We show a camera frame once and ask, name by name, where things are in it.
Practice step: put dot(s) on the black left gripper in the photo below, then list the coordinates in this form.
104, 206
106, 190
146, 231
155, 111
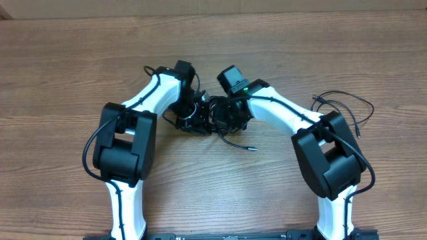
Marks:
199, 122

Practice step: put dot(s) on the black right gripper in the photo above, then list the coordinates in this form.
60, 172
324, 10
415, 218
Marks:
227, 120

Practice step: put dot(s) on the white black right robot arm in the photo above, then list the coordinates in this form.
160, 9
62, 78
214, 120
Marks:
329, 158

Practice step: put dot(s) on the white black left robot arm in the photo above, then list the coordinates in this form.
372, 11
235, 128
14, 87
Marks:
121, 150

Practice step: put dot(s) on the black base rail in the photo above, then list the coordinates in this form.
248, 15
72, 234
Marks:
233, 236

